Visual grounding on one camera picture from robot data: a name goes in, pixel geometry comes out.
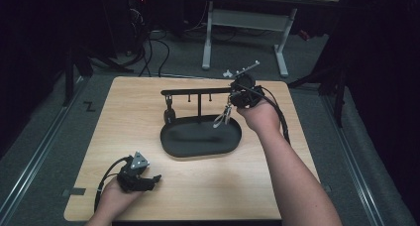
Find person's left hand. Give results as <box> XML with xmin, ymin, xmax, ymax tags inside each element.
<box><xmin>95</xmin><ymin>177</ymin><xmax>144</xmax><ymax>218</ymax></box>

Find black key rack with tray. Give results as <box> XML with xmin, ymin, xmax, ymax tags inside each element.
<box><xmin>159</xmin><ymin>86</ymin><xmax>243</xmax><ymax>160</ymax></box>

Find metal floor rail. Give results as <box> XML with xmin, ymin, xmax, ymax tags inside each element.
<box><xmin>0</xmin><ymin>76</ymin><xmax>87</xmax><ymax>224</ymax></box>
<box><xmin>321</xmin><ymin>92</ymin><xmax>386</xmax><ymax>226</ymax></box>

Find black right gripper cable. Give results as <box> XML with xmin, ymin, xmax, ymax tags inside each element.
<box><xmin>243</xmin><ymin>82</ymin><xmax>292</xmax><ymax>146</ymax></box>

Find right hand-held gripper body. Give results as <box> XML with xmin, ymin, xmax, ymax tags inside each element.
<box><xmin>230</xmin><ymin>59</ymin><xmax>267</xmax><ymax>110</ymax></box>

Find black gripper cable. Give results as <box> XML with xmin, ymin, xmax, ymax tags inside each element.
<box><xmin>93</xmin><ymin>156</ymin><xmax>133</xmax><ymax>214</ymax></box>
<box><xmin>243</xmin><ymin>82</ymin><xmax>292</xmax><ymax>146</ymax></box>

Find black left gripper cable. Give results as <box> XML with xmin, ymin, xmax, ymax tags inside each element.
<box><xmin>93</xmin><ymin>156</ymin><xmax>133</xmax><ymax>214</ymax></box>

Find dark metal stand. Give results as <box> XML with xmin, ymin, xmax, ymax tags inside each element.
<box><xmin>287</xmin><ymin>51</ymin><xmax>350</xmax><ymax>129</ymax></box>
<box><xmin>61</xmin><ymin>44</ymin><xmax>135</xmax><ymax>107</ymax></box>

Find white-framed desk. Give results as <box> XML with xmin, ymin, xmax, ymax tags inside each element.
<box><xmin>200</xmin><ymin>0</ymin><xmax>341</xmax><ymax>78</ymax></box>

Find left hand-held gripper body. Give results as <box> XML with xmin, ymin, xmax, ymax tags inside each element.
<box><xmin>116</xmin><ymin>151</ymin><xmax>157</xmax><ymax>193</ymax></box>

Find black floor cables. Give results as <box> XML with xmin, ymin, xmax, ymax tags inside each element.
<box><xmin>125</xmin><ymin>27</ymin><xmax>172</xmax><ymax>79</ymax></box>

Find black car key fob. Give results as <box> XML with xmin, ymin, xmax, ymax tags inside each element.
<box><xmin>163</xmin><ymin>93</ymin><xmax>177</xmax><ymax>126</ymax></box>

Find silver carabiner keyring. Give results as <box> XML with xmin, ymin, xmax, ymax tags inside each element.
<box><xmin>212</xmin><ymin>96</ymin><xmax>234</xmax><ymax>130</ymax></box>

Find person's right hand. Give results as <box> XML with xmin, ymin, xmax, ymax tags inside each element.
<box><xmin>236</xmin><ymin>97</ymin><xmax>282</xmax><ymax>135</ymax></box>

